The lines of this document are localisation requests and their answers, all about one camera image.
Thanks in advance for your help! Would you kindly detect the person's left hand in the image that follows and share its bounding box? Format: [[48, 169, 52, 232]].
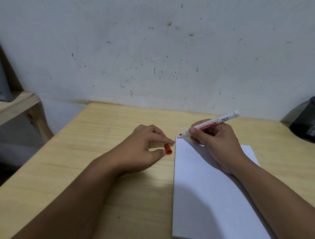
[[109, 124, 176, 177]]

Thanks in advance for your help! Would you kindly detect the person's right hand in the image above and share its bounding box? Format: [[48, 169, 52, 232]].
[[188, 119, 249, 176]]

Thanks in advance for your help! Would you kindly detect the black mesh container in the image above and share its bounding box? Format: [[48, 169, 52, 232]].
[[289, 96, 315, 144]]

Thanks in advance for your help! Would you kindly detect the white marker with red label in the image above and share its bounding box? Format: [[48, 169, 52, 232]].
[[179, 110, 240, 137]]

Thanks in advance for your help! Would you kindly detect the person's left forearm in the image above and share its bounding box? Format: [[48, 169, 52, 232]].
[[11, 156, 123, 239]]

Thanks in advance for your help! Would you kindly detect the wooden shelf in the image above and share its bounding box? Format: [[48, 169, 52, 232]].
[[0, 91, 54, 144]]

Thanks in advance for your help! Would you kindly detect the white paper sheet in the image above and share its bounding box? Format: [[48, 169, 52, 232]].
[[172, 135, 277, 239]]

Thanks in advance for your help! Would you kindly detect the person's right forearm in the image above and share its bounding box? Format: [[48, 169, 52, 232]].
[[232, 158, 315, 239]]

